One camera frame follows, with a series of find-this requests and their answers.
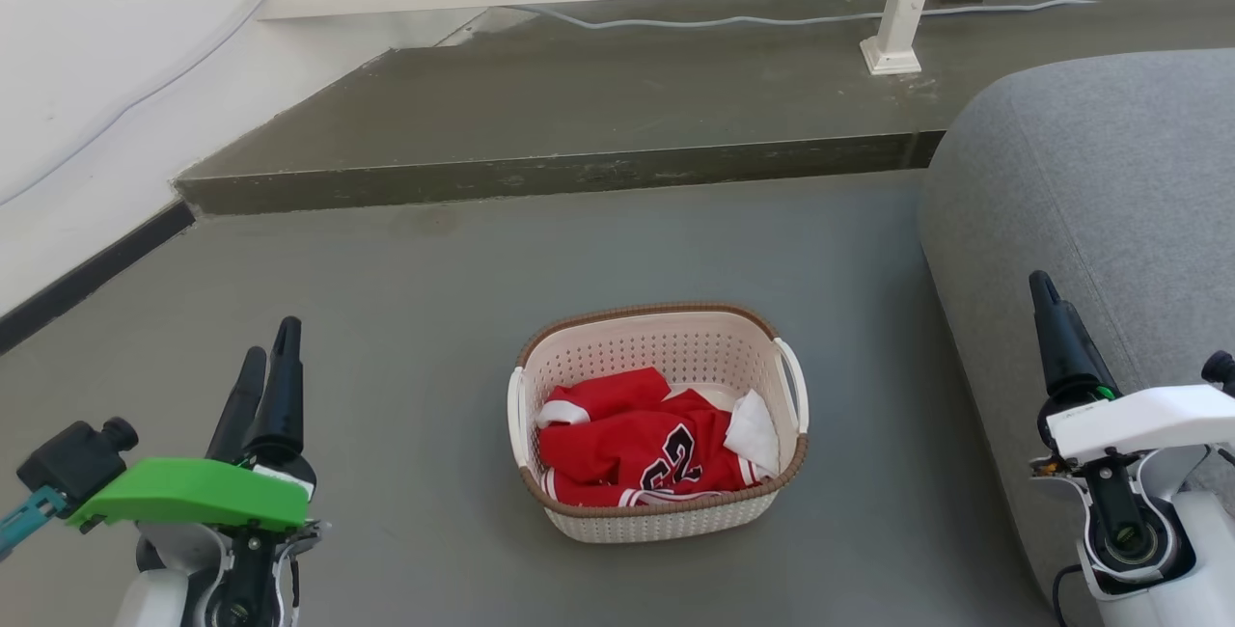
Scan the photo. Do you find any red basketball jersey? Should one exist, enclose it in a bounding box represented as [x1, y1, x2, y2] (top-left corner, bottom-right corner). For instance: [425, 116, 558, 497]
[535, 367, 763, 508]

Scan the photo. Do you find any cream perforated plastic laundry basket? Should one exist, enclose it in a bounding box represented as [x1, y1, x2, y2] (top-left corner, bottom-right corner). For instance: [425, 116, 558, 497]
[508, 302, 810, 544]

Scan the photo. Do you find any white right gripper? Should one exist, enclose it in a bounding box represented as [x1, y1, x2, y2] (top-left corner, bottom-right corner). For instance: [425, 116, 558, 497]
[1029, 270, 1235, 474]

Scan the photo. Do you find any grey fabric sofa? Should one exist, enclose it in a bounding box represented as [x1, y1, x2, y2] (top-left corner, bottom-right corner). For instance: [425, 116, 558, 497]
[919, 48, 1235, 627]

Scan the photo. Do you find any white crumpled cloth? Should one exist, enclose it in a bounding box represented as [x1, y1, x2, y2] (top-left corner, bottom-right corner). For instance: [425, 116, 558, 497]
[724, 389, 781, 478]

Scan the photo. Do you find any teal camera cable connector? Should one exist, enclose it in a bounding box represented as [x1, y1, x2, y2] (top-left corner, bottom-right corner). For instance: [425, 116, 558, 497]
[0, 487, 67, 560]

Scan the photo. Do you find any thin grey cable on wall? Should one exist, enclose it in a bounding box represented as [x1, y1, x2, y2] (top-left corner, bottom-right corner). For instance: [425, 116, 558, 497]
[0, 0, 305, 206]

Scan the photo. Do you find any black baseboard strip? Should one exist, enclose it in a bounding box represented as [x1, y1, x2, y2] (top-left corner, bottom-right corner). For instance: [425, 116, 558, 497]
[0, 201, 197, 356]

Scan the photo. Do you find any grey cable along railing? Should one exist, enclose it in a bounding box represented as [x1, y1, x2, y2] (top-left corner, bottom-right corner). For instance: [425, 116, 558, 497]
[502, 0, 1099, 31]

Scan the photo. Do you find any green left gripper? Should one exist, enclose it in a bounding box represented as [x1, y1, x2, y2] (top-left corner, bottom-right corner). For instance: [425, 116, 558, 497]
[66, 315, 319, 533]

